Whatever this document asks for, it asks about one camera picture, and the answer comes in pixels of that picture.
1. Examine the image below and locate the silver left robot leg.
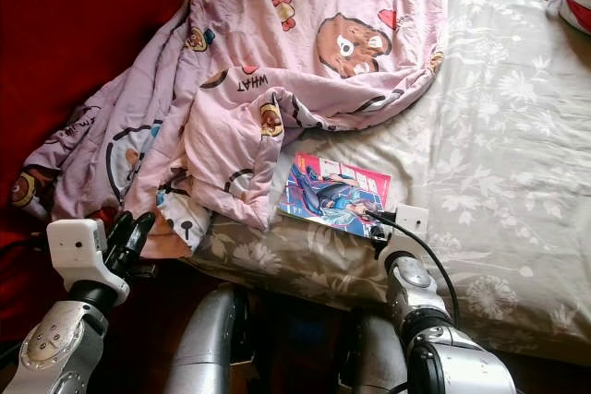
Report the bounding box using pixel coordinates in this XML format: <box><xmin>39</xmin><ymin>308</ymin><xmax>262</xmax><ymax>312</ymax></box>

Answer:
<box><xmin>166</xmin><ymin>283</ymin><xmax>252</xmax><ymax>394</ymax></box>

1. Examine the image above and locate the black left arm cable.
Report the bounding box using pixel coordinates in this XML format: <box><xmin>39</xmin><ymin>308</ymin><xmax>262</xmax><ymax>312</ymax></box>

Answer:
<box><xmin>0</xmin><ymin>233</ymin><xmax>52</xmax><ymax>261</ymax></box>

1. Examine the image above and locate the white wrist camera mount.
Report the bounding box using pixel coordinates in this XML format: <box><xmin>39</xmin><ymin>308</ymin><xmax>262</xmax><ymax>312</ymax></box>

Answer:
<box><xmin>383</xmin><ymin>205</ymin><xmax>430</xmax><ymax>261</ymax></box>
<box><xmin>48</xmin><ymin>219</ymin><xmax>123</xmax><ymax>295</ymax></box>

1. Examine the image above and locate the colourful comic book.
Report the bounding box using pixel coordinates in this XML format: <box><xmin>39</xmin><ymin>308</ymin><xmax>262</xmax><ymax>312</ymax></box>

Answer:
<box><xmin>277</xmin><ymin>152</ymin><xmax>392</xmax><ymax>240</ymax></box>

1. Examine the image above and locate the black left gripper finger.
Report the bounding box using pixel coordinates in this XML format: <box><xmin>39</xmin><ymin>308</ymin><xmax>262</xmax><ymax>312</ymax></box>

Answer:
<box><xmin>103</xmin><ymin>211</ymin><xmax>134</xmax><ymax>266</ymax></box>
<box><xmin>122</xmin><ymin>211</ymin><xmax>157</xmax><ymax>270</ymax></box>

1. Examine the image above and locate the large red cushion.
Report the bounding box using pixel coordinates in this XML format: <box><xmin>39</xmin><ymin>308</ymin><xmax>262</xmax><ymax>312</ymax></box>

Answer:
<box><xmin>0</xmin><ymin>0</ymin><xmax>186</xmax><ymax>340</ymax></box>

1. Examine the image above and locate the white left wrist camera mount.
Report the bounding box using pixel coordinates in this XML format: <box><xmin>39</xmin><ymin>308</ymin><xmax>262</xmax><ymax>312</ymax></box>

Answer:
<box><xmin>48</xmin><ymin>219</ymin><xmax>123</xmax><ymax>295</ymax></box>

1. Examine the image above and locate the pink cartoon print blanket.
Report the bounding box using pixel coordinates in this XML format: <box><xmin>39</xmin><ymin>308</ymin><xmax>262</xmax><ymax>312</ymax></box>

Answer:
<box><xmin>9</xmin><ymin>0</ymin><xmax>449</xmax><ymax>258</ymax></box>

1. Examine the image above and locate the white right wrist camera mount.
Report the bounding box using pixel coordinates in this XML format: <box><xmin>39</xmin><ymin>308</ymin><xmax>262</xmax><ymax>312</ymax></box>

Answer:
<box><xmin>383</xmin><ymin>205</ymin><xmax>430</xmax><ymax>261</ymax></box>

